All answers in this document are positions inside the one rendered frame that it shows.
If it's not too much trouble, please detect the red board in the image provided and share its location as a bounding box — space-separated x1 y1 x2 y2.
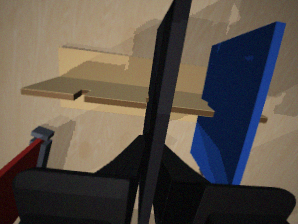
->
0 138 45 224

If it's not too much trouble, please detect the tan slotted board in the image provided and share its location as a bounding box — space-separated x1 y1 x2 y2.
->
20 47 214 123

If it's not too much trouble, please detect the blue notched board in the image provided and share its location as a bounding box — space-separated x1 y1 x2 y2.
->
190 21 286 185

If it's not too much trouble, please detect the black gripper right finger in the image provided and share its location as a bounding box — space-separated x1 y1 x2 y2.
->
153 145 296 224

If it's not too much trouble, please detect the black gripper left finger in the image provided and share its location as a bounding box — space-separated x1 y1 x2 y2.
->
12 135 145 224

